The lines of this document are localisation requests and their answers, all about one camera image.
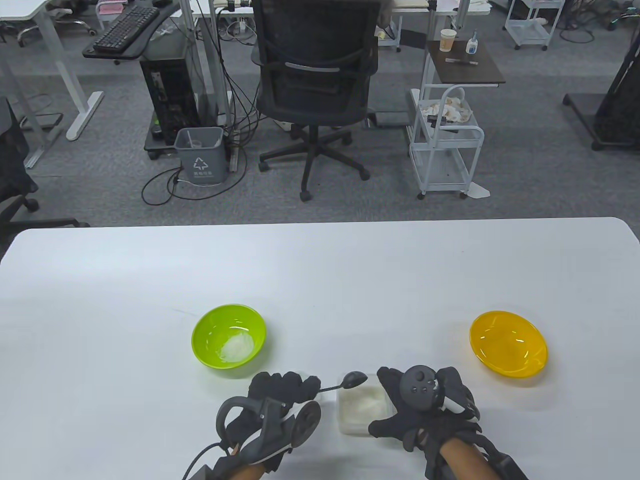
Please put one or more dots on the person's right hand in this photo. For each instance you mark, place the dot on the person's right hand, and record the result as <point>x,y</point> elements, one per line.
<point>400,425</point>

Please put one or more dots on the person's left hand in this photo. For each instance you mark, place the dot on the person's left hand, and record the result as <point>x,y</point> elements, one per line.
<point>280,385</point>

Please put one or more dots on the white sugar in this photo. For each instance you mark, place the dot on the white sugar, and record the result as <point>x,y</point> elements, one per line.
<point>235,347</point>
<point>362,405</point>

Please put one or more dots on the clear plastic sugar container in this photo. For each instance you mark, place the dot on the clear plastic sugar container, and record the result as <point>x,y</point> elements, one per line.
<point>350,428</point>

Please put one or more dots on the green plastic bowl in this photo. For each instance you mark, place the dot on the green plastic bowl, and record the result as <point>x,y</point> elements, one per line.
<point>210,330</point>

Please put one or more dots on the yellow plastic bowl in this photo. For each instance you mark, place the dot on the yellow plastic bowl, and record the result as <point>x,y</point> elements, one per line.
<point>510,345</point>

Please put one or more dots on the person's right forearm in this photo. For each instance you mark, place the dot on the person's right forearm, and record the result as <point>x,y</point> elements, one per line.
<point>462,460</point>

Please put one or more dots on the person's left forearm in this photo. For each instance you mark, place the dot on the person's left forearm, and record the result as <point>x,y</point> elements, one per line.
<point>247,472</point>

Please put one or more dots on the black hand tracker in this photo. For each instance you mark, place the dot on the black hand tracker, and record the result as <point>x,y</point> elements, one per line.
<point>307,420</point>
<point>419,387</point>

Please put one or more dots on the grey trash bin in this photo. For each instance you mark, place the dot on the grey trash bin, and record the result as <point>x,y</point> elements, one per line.
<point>202,160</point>

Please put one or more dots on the black computer tower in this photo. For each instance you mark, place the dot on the black computer tower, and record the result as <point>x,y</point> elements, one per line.
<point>167,100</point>

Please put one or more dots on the crumpled cloth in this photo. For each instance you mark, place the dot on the crumpled cloth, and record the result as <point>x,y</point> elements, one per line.
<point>450,107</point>

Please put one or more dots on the black mesh office chair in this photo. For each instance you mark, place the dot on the black mesh office chair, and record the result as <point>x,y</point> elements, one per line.
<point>315,35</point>

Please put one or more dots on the dark brown side table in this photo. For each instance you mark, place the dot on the dark brown side table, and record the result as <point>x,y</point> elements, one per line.
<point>465,75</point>

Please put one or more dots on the black armrest office chair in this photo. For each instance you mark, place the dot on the black armrest office chair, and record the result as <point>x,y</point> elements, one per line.
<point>12,150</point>

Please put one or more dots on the dark keyboard tray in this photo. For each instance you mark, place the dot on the dark keyboard tray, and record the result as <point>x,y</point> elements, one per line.
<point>150,42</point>

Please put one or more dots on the small white cart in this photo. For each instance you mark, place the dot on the small white cart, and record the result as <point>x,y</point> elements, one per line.
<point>390,35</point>

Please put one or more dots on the dark pen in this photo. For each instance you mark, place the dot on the dark pen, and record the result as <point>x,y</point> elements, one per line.
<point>462,61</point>

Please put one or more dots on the paper cup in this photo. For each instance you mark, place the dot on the paper cup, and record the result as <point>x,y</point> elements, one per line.
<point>448,42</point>

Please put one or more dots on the white pump bottle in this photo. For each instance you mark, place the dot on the white pump bottle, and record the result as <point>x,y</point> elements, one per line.
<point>471,47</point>

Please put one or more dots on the black keyboard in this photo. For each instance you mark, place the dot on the black keyboard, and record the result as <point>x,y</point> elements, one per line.
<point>125,29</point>

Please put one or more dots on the black floor stand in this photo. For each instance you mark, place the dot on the black floor stand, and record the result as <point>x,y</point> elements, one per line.
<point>620,100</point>

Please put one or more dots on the pink box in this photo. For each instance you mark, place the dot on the pink box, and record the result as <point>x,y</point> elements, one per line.
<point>110,7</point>

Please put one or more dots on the white utility cart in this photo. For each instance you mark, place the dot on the white utility cart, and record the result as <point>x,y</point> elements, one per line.
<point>530,31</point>

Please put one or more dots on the white standing desk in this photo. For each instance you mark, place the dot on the white standing desk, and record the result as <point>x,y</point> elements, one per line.
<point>25,10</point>

